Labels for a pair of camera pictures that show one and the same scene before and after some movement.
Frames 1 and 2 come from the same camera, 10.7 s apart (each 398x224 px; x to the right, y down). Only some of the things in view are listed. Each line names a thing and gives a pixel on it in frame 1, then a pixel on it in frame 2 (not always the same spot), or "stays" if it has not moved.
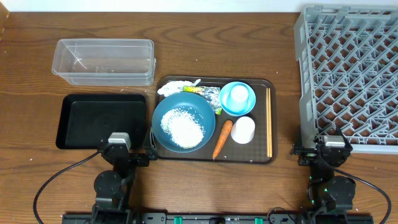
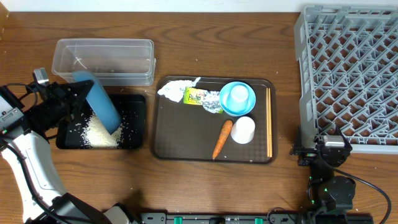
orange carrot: (226, 130) stays
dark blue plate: (183, 122) -> (99, 102)
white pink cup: (242, 130) stays
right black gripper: (309, 154) stays
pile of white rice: (183, 127) -> (96, 134)
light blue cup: (239, 96) stays
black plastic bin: (86, 121) stays
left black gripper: (145, 161) -> (61, 97)
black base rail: (217, 218) stays
